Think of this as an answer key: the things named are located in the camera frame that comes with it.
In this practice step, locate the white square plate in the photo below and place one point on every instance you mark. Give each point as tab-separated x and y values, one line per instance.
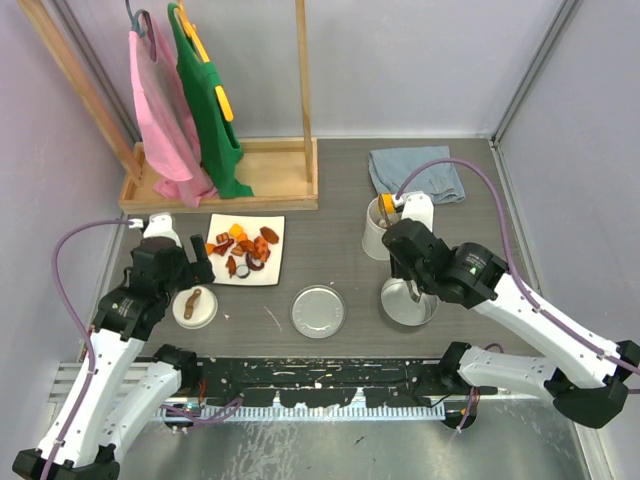
231	237

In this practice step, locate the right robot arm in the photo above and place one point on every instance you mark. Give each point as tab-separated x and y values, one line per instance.
579	372

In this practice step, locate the white lid brown handle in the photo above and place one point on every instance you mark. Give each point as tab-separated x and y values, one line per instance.
194	308

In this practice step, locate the white cylindrical container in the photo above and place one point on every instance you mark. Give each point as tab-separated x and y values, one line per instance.
376	225

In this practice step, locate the yellow egg piece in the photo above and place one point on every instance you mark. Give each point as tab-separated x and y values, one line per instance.
385	203

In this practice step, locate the round metal tin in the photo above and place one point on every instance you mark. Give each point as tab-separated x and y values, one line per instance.
400	308

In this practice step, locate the grey hanger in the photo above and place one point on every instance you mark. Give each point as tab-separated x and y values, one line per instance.
141	24

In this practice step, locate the white rice roll piece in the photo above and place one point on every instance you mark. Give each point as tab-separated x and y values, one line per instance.
243	271

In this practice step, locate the orange fried chicken piece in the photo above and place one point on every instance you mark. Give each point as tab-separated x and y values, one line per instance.
262	249

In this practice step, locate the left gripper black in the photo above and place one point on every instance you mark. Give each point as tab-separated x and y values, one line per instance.
198	271

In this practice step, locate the brown fried piece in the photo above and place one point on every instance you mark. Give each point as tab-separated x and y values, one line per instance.
269	235

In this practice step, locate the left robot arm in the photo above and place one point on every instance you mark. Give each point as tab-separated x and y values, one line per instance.
94	431

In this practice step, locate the metal tongs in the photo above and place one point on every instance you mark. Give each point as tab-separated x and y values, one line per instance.
413	291

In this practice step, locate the green apron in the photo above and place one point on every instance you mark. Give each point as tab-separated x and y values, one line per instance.
220	149

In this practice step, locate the purple octopus tentacle toy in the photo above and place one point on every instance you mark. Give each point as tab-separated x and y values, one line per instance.
253	263

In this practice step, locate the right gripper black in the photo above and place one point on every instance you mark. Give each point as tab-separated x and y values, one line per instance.
398	270

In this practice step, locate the pink apron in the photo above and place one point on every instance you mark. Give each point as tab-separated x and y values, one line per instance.
167	128

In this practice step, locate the wooden clothes rack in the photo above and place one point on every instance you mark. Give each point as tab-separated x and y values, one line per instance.
283	172

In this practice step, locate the yellow hanger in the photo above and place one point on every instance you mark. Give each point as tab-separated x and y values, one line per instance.
191	32

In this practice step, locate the round metal tin lid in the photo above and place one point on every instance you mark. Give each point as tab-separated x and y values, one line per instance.
318	312

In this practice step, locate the blue cloth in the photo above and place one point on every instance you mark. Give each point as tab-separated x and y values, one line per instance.
389	168

